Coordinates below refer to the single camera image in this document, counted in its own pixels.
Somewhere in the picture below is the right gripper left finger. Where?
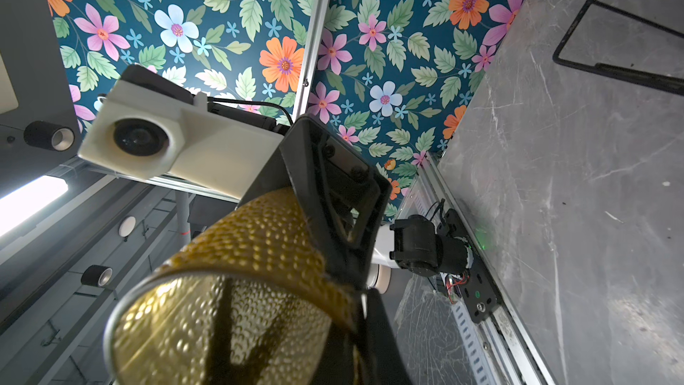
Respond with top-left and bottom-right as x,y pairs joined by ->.
205,278 -> 296,384

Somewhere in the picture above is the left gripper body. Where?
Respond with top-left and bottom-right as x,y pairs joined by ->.
240,116 -> 392,289

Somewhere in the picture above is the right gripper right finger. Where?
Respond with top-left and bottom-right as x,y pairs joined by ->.
312,289 -> 413,384

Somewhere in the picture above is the olive green glass cup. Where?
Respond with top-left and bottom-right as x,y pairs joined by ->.
104,188 -> 357,384

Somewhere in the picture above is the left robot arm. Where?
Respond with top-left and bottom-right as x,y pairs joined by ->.
240,117 -> 474,288

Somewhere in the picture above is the ceiling light strip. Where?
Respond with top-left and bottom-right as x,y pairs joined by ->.
0,176 -> 69,236

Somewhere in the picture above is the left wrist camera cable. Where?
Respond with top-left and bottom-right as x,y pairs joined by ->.
205,95 -> 295,128

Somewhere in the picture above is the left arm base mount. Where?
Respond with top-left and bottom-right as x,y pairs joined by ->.
445,209 -> 502,324

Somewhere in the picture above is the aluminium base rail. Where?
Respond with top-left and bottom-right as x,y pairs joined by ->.
397,155 -> 555,384

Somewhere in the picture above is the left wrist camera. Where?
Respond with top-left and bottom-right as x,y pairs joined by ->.
78,65 -> 288,200

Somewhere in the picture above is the black wire dish rack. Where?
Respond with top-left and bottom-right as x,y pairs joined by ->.
552,0 -> 683,96

